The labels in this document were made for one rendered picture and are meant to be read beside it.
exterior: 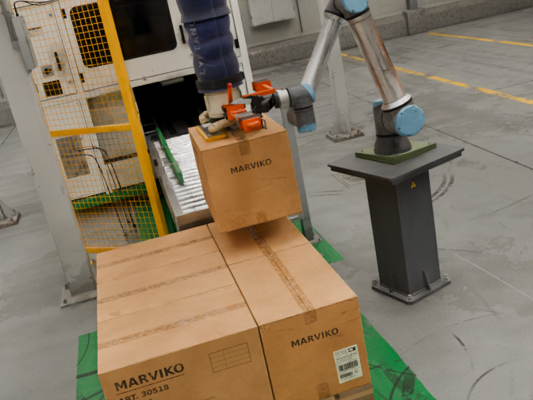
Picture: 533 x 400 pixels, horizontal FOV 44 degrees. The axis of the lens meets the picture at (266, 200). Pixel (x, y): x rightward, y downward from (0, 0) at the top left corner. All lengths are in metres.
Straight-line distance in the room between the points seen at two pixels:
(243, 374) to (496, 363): 1.14
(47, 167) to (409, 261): 2.22
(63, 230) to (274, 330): 2.15
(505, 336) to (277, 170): 1.29
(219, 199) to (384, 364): 1.06
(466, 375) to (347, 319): 0.67
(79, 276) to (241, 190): 1.76
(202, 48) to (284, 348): 1.40
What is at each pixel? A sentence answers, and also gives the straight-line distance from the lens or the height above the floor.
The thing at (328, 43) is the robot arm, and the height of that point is 1.38.
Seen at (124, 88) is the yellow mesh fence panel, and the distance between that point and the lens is 4.20.
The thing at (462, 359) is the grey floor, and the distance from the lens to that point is 3.12.
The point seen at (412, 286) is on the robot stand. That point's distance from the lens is 3.58.
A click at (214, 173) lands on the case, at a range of 2.96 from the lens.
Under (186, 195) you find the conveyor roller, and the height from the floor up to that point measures 0.55.
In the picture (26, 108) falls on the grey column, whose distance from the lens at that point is 4.18.
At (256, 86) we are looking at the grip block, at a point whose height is 1.20.
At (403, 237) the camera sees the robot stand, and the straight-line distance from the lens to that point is 3.44.
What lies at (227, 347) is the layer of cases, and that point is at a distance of 2.50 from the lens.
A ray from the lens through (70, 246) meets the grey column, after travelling 4.38.
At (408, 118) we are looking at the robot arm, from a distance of 3.15.
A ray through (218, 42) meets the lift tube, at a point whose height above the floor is 1.49.
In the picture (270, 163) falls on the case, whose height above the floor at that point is 0.94.
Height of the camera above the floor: 1.78
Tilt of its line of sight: 19 degrees down
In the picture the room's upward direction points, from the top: 11 degrees counter-clockwise
